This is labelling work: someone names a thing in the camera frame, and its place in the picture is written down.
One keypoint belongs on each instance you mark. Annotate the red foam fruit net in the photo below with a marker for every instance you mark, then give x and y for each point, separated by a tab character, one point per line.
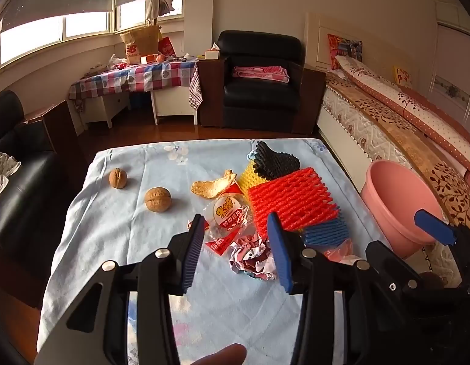
292	201

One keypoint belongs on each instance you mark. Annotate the black leather armchair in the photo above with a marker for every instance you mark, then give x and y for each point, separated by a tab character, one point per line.
257	95

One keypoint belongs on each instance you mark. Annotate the dried orange peel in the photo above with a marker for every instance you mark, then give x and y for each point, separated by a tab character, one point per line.
214	187

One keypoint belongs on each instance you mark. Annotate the blue foam fruit net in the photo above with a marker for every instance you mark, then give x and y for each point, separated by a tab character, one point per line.
326	234

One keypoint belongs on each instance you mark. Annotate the tissue box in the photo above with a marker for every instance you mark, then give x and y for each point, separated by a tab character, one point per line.
212	52

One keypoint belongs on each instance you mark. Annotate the clear plastic bag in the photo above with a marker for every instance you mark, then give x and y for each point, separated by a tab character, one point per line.
115	61

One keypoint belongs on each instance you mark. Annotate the brown leaf patterned blanket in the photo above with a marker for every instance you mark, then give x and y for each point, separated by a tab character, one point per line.
402	129

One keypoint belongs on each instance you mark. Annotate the white desk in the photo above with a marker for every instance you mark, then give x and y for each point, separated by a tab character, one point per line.
170	102

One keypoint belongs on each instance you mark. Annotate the pink plastic bag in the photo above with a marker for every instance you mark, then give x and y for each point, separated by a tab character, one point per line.
339	251

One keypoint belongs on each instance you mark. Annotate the white pink dotted quilt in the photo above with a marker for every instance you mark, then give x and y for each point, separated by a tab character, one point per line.
409	102

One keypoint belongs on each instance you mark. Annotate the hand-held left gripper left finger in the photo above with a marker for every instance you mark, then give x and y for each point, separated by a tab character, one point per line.
191	253

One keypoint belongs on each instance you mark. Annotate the black foam fruit net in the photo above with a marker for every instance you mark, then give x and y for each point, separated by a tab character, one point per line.
274	161

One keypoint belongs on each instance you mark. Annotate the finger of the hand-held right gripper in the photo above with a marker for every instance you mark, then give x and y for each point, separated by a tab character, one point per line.
387	262
432	224

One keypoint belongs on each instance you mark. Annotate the yellow printed cushion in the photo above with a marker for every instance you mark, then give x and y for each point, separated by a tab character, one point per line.
402	76

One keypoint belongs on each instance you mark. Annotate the brown walnut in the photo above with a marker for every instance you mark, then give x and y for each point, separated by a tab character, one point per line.
157	199
117	178

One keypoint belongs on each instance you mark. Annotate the white bed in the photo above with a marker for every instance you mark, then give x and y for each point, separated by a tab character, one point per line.
345	118

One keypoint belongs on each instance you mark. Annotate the yellow foam fruit net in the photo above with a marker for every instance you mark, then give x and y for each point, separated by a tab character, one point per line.
248	176

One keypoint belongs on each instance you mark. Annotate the pink plastic bucket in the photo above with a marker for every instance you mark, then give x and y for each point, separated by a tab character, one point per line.
394	197

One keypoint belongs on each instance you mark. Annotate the white patterned cloth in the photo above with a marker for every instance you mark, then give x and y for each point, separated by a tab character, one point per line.
3	171

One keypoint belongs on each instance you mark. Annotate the brown paper bag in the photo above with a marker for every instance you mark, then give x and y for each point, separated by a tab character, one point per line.
139	43

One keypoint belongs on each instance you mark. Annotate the white wardrobe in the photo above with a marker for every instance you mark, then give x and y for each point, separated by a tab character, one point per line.
455	64

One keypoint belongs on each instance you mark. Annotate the clear red snack wrapper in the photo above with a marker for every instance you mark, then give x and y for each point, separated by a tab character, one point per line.
227	213

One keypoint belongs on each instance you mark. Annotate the colourful printed cushion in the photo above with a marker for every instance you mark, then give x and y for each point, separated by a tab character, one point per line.
343	47

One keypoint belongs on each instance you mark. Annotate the red gift bag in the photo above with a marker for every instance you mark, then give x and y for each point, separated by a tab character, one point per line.
167	47

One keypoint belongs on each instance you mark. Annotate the pink folded blanket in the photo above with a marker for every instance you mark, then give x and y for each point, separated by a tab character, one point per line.
261	73

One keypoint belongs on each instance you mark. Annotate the black leather sofa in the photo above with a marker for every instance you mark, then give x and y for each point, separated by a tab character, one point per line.
14	205

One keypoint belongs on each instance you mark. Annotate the light blue floral tablecloth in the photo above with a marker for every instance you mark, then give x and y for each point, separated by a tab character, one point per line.
124	235

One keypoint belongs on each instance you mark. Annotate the red patterned hanging cloth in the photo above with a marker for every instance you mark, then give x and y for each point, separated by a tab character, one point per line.
195	91

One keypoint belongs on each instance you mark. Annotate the checkered tablecloth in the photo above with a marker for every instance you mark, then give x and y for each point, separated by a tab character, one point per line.
143	76

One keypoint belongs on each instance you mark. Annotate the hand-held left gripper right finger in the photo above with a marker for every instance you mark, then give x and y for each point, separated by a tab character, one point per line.
280	254

